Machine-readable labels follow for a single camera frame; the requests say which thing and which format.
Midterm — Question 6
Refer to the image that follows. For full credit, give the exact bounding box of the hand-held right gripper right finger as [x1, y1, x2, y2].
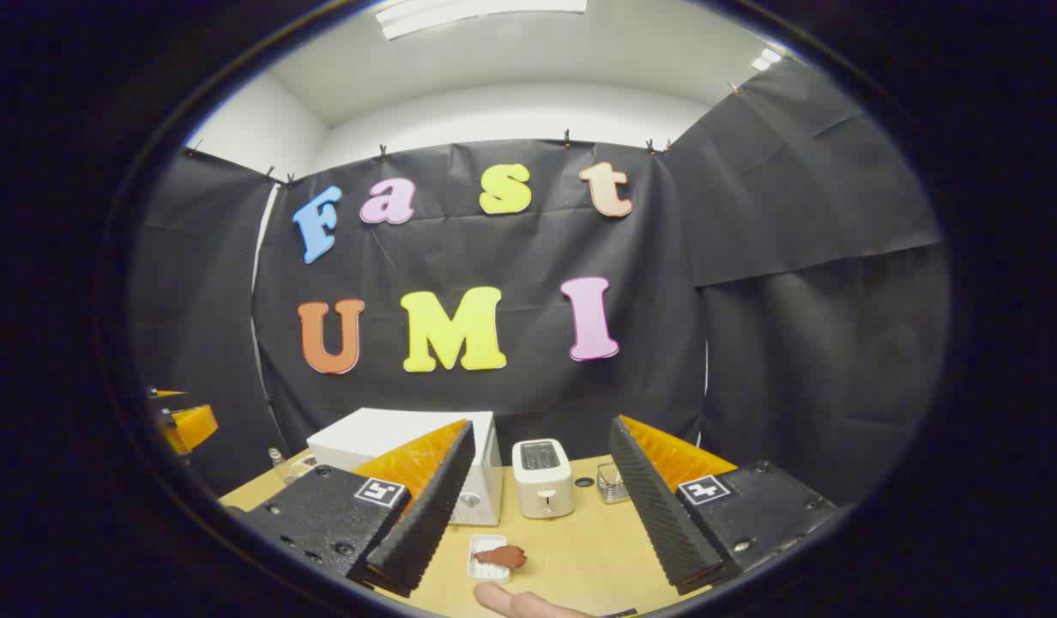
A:
[608, 415, 840, 596]

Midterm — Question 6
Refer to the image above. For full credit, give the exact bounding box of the wire mesh basket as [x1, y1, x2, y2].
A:
[597, 462, 630, 505]

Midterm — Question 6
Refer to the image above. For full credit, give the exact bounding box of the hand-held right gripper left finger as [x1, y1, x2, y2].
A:
[235, 419, 478, 599]

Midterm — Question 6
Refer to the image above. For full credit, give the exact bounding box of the black backdrop cloth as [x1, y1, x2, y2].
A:
[130, 56, 951, 507]

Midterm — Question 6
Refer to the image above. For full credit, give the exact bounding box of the white microwave oven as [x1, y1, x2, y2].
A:
[306, 408, 504, 526]

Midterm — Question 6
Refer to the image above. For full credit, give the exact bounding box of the cream toaster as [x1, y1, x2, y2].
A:
[512, 439, 576, 519]

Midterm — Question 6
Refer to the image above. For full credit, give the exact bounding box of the white food tray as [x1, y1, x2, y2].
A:
[468, 534, 510, 583]

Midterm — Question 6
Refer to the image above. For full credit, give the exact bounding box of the red meat piece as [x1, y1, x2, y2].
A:
[474, 545, 528, 570]

